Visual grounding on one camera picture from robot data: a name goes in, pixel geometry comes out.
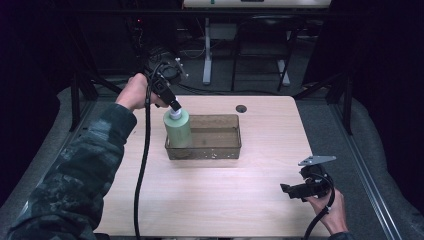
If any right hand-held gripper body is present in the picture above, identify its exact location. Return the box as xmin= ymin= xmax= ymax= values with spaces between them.
xmin=297 ymin=155 xmax=338 ymax=200

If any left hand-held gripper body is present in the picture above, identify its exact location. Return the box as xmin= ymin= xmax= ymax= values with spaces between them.
xmin=143 ymin=46 xmax=190 ymax=88

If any green pump bottle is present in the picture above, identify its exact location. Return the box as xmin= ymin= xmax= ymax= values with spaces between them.
xmin=162 ymin=99 xmax=194 ymax=150

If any brown transparent plastic bin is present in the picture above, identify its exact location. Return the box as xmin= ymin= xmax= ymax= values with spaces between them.
xmin=164 ymin=114 xmax=243 ymax=161

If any person's right hand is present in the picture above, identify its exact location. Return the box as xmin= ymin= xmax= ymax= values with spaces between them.
xmin=303 ymin=188 xmax=349 ymax=236

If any person's left hand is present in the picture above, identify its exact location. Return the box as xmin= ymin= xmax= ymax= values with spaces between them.
xmin=115 ymin=72 xmax=170 ymax=112

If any white standing desk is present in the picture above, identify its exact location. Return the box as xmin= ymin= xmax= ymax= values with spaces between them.
xmin=182 ymin=0 xmax=332 ymax=87

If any black metal chair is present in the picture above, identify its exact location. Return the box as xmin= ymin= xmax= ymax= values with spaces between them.
xmin=230 ymin=14 xmax=306 ymax=93

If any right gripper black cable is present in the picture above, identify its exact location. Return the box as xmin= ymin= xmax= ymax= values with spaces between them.
xmin=302 ymin=173 xmax=336 ymax=240

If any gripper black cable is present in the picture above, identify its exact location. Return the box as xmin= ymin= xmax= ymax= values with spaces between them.
xmin=302 ymin=173 xmax=336 ymax=240
xmin=133 ymin=61 xmax=173 ymax=240

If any bundle of floor cables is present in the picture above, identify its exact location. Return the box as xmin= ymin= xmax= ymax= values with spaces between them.
xmin=126 ymin=16 xmax=288 ymax=97

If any aluminium floor rail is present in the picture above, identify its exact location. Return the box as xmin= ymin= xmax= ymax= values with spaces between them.
xmin=329 ymin=103 xmax=404 ymax=240
xmin=13 ymin=99 xmax=98 ymax=221

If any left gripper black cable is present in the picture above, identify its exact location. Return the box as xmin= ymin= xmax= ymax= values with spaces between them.
xmin=133 ymin=61 xmax=173 ymax=240

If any black frame stand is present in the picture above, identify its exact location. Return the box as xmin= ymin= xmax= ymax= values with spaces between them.
xmin=67 ymin=71 xmax=125 ymax=133
xmin=293 ymin=71 xmax=355 ymax=136

